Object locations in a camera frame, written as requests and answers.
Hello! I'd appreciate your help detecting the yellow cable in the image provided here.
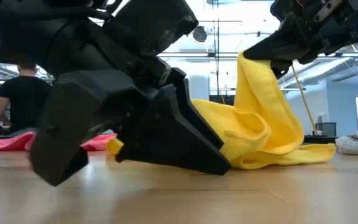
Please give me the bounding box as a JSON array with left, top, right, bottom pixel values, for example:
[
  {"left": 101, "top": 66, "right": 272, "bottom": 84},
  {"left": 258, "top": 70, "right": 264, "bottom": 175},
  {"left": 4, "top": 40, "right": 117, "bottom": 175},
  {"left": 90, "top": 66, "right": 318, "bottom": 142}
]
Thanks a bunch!
[{"left": 290, "top": 63, "right": 319, "bottom": 136}]

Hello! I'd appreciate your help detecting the yellow microfiber towel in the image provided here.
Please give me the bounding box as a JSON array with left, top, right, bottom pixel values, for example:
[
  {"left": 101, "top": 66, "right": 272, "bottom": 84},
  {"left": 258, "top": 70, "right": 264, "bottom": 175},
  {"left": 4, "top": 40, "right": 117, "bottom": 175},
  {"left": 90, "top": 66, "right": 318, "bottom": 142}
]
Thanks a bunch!
[{"left": 106, "top": 51, "right": 337, "bottom": 171}]

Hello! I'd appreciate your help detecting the round black ceiling lamp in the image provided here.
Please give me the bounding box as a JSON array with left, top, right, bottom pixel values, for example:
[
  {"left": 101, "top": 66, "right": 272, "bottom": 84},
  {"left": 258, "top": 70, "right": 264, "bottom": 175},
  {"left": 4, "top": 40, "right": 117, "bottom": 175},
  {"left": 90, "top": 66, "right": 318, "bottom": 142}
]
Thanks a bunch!
[{"left": 193, "top": 26, "right": 208, "bottom": 44}]

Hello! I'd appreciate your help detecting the person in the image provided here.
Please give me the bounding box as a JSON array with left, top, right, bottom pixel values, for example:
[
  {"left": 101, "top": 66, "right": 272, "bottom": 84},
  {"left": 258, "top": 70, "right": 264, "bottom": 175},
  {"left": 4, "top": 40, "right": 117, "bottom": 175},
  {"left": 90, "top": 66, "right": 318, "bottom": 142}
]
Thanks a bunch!
[{"left": 0, "top": 62, "right": 52, "bottom": 133}]

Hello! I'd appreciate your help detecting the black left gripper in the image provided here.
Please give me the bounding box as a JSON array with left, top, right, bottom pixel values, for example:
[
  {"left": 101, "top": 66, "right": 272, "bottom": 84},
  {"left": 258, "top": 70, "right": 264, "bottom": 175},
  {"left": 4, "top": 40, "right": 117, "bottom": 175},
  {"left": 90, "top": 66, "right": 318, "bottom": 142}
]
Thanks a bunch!
[{"left": 0, "top": 17, "right": 186, "bottom": 187}]

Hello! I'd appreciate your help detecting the white square pillar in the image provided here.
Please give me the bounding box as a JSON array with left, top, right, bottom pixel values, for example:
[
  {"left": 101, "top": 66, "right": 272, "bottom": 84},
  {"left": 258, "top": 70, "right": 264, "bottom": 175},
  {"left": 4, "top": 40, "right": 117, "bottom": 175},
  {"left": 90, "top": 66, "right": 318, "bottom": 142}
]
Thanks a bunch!
[{"left": 187, "top": 74, "right": 211, "bottom": 101}]

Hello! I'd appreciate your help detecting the pink microfiber towel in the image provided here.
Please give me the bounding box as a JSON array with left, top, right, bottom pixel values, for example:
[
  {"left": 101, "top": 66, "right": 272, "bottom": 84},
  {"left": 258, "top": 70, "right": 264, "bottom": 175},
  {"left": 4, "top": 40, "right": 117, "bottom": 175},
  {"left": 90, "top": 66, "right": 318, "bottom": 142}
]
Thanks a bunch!
[{"left": 0, "top": 130, "right": 117, "bottom": 152}]

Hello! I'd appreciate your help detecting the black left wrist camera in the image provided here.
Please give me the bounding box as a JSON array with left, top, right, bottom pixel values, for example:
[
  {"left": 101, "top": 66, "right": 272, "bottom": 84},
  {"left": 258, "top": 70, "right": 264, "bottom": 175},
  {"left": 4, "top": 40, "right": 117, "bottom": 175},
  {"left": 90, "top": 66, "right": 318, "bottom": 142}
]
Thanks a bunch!
[{"left": 103, "top": 0, "right": 200, "bottom": 57}]

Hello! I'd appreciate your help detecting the small dark monitor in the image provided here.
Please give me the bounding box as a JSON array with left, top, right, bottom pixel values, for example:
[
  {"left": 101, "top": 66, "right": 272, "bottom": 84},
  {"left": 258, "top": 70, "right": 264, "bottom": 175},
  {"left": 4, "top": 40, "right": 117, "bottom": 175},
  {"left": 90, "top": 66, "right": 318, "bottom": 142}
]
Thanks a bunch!
[{"left": 314, "top": 122, "right": 337, "bottom": 137}]

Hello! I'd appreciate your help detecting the black display screen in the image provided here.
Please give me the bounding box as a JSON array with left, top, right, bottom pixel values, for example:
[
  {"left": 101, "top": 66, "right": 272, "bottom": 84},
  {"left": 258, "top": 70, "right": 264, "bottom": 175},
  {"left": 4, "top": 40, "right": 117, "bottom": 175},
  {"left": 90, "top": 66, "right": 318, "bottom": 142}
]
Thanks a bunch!
[{"left": 209, "top": 95, "right": 236, "bottom": 106}]

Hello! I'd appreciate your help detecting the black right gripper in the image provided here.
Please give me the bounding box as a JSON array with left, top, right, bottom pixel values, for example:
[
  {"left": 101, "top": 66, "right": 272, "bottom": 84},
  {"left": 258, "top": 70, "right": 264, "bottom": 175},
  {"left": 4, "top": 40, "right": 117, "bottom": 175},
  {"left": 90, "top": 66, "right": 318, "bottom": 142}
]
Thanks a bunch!
[{"left": 243, "top": 0, "right": 358, "bottom": 79}]

